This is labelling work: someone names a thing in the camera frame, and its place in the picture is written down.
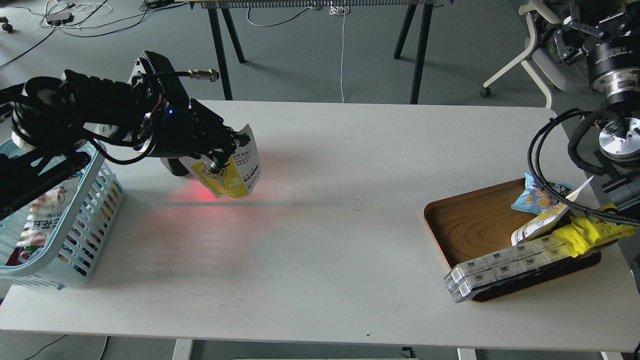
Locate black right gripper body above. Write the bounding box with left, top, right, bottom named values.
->
left=586, top=38, right=640, bottom=98

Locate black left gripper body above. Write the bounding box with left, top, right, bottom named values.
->
left=149, top=100, right=226, bottom=161

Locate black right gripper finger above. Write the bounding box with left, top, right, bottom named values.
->
left=553, top=28, right=583, bottom=63
left=562, top=13, right=630, bottom=38

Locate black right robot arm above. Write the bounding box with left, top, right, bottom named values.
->
left=526, top=3, right=639, bottom=227

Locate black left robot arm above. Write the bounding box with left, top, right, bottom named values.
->
left=1, top=50, right=250, bottom=219

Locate blue snack bag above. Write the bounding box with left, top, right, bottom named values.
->
left=510, top=173, right=560, bottom=215

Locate red white snack bag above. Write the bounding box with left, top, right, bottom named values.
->
left=6, top=177, right=80, bottom=266

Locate yellow cartoon snack pack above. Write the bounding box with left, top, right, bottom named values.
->
left=551, top=215, right=638, bottom=258

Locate light blue plastic basket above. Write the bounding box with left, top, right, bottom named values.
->
left=0, top=144, right=125, bottom=289

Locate white boxed snack row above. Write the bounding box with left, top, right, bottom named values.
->
left=443, top=235, right=572, bottom=303

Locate black barcode scanner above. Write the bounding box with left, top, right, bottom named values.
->
left=160, top=157, right=190, bottom=177

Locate white office chair base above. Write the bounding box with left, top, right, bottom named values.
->
left=478, top=0, right=562, bottom=109

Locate black power adapter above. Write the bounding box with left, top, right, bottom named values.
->
left=45, top=12, right=74, bottom=27

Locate brown wooden tray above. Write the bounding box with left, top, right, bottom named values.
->
left=423, top=178, right=602, bottom=302

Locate black metal table frame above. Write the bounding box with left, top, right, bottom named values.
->
left=162, top=4, right=435, bottom=105

